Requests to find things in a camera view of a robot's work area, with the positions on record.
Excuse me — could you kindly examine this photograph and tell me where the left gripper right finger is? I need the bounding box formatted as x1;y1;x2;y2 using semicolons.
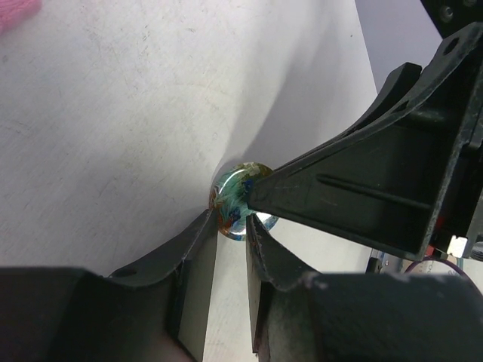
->
246;215;482;361

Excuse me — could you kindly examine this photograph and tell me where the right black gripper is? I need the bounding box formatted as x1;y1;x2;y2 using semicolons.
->
343;1;482;258

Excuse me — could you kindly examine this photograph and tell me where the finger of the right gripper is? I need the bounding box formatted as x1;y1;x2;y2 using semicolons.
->
245;22;483;261

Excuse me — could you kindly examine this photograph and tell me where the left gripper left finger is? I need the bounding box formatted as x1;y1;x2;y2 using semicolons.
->
1;210;217;361

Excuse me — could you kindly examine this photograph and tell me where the round teal glass brooch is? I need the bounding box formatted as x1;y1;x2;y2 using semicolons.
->
209;162;278;241

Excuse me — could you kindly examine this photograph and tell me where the pink t-shirt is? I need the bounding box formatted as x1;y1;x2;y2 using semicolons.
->
0;0;42;34

